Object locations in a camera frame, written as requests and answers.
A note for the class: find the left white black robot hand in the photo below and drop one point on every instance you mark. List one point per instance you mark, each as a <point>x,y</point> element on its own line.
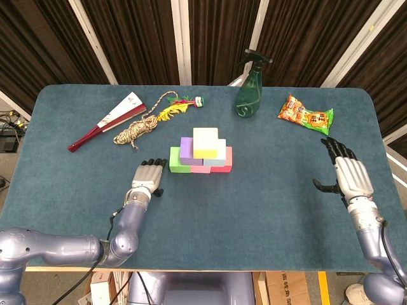
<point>147,176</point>

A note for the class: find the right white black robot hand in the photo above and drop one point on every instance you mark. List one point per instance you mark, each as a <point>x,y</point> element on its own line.
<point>353,178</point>

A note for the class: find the green foam cube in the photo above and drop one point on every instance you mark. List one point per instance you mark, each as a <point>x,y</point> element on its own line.
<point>176,165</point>

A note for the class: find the purple foam cube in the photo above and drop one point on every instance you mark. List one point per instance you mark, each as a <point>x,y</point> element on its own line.
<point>187,152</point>

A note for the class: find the pink foam cube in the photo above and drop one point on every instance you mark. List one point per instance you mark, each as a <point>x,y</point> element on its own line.
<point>201,169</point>

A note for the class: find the yellow foam cube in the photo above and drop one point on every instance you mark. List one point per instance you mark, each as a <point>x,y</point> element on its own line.
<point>206,141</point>

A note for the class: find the light blue foam cube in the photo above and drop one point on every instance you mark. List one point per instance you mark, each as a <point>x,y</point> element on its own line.
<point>221,159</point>

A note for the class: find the red foam cube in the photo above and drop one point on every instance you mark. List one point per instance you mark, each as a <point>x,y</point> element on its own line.
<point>225,163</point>

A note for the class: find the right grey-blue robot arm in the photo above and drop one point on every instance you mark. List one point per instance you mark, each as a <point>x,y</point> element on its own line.
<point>378,248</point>

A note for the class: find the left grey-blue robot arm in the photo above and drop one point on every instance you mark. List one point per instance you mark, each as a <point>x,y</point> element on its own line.
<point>63,241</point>

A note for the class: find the yellow feather shuttlecock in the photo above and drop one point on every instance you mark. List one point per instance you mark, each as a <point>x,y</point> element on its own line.
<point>171,111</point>

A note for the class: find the red and white folding fan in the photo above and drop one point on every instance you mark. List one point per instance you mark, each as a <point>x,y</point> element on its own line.
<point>122,111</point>

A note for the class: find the orange green snack bag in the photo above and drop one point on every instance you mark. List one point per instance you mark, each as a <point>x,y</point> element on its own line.
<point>305,116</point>

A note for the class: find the blue felt table cover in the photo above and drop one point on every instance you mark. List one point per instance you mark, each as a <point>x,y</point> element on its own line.
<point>222,222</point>

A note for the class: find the white sneaker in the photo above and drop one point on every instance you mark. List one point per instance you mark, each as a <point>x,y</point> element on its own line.
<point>354,292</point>

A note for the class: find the grey-blue robot torso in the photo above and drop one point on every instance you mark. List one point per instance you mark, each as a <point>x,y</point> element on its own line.
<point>197,289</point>

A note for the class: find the white cardboard box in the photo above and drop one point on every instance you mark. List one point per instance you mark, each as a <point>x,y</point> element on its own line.
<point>100,290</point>

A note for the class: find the brown cardboard box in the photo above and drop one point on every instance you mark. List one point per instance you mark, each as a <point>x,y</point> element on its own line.
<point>287,289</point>

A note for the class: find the green plastic spray bottle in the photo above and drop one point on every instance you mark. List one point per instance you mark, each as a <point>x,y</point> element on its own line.
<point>249,95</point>

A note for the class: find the dark brown curtain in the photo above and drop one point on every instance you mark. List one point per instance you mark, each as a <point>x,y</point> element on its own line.
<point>140,38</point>

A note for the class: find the white partition frame post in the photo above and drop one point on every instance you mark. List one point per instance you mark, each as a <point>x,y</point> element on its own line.
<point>260,22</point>
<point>91,35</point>
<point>180,38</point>
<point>362,35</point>

